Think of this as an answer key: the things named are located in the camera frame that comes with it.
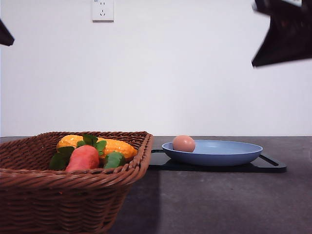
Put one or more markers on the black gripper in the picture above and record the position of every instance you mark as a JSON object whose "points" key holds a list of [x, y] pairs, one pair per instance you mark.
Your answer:
{"points": [[290, 34]]}

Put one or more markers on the orange toy carrot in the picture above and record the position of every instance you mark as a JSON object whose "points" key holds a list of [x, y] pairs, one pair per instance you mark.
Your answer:
{"points": [[83, 158]]}

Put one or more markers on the brown wicker basket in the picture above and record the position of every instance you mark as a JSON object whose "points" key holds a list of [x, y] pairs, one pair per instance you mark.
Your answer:
{"points": [[38, 199]]}

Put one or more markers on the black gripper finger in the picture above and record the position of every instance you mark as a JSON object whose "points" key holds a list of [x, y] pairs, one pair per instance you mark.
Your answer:
{"points": [[5, 37]]}

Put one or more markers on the blue plate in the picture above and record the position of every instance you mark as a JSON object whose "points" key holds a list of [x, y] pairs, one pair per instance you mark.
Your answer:
{"points": [[213, 154]]}

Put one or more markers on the yellow toy corn cob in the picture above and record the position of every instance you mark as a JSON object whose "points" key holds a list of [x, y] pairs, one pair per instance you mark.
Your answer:
{"points": [[112, 146]]}

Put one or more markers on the black tray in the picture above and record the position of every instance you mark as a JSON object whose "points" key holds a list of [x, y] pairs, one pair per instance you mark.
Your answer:
{"points": [[160, 162]]}

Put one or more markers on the green toy vegetable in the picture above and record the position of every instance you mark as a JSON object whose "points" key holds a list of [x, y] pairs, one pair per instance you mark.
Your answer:
{"points": [[114, 159]]}

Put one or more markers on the brown egg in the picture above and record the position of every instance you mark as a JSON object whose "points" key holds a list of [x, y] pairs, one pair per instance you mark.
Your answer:
{"points": [[183, 143]]}

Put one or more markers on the white wall socket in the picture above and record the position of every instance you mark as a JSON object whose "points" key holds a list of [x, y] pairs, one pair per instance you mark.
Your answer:
{"points": [[103, 11]]}

